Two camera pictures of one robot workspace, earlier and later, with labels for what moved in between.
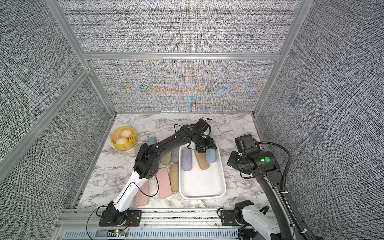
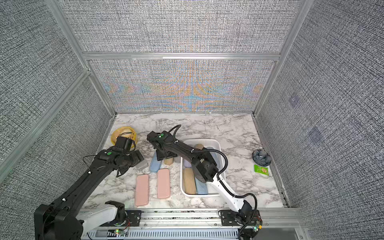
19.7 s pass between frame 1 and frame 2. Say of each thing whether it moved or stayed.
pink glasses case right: stayed
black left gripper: moved
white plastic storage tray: stayed
